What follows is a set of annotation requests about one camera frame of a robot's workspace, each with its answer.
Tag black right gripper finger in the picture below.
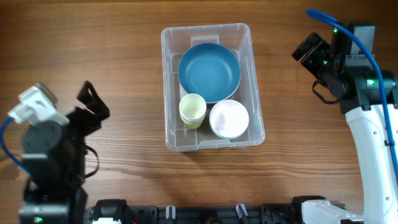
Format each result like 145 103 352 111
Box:
292 32 323 61
301 42 331 75

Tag dark blue bowl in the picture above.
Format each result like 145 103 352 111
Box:
178 42 241 104

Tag pink small bowl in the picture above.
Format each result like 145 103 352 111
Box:
209 100 249 137

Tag cream plastic cup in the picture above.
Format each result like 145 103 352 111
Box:
179 93 207 123

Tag yellow plastic cup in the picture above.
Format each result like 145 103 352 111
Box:
183 122 202 129

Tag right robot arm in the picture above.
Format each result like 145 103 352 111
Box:
292 31 397 223

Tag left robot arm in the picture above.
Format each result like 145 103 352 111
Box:
19 81 109 223

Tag clear plastic storage bin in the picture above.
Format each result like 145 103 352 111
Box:
161 23 266 152

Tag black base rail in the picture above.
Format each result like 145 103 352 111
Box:
83 198 348 224

